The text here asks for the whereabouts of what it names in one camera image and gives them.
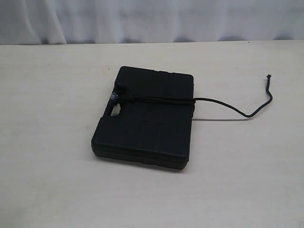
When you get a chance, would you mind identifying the black plastic carrying case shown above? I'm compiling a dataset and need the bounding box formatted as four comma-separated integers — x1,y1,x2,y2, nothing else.
91,66,195,170

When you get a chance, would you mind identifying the black rope with loop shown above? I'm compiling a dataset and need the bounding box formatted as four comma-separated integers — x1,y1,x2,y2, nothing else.
109,74,273,118

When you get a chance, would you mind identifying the white backdrop curtain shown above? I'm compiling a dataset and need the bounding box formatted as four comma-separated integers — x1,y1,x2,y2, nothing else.
0,0,304,45

